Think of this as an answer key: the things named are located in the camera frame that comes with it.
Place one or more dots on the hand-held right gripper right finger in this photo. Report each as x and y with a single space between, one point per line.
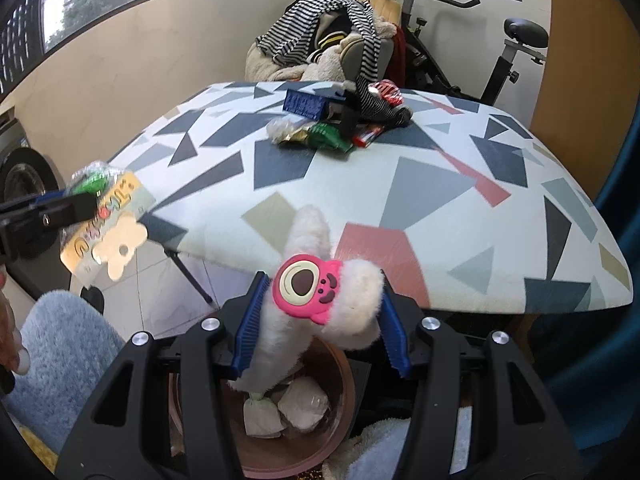
395 330

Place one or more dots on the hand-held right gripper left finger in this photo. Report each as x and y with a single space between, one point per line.
250 330

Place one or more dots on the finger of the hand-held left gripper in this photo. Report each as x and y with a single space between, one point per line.
70 210
30 203

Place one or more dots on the yellow card blister package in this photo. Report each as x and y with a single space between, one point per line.
110 230

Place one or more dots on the white plush with pink charm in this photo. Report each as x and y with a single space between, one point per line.
300 285

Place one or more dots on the clear bag of white tissue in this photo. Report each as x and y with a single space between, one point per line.
302 405

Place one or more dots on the brown round bin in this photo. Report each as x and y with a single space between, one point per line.
330 410

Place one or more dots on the orange red wrapper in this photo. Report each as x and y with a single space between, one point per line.
367 136

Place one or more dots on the clear wrapper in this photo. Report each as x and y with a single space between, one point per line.
282 130

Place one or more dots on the green snack packet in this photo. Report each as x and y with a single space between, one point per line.
325 135

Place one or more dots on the black dotted cloth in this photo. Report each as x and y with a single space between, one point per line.
385 112

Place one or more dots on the black plastic holder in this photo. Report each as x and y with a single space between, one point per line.
350 115

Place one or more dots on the blue cardboard box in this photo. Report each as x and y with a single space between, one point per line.
305 104

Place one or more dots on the red foil bag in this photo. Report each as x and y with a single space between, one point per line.
387 91

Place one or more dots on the person's left hand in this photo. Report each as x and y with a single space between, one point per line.
15 330

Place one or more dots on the grey washing machine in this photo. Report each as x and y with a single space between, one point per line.
25 170

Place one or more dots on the black exercise bike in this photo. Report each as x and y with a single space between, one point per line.
435 75

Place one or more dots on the cream fleece jacket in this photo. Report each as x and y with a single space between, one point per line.
330 67

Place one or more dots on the red cloth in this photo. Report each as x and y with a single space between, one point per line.
400 55

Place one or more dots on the black white striped shirt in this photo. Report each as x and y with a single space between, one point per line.
295 25

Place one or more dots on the black garment with yellow stripes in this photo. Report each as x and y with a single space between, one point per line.
332 35

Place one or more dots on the wooden partition panel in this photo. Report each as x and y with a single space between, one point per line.
575 85

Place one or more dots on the yellow wooden chair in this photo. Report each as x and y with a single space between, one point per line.
387 10

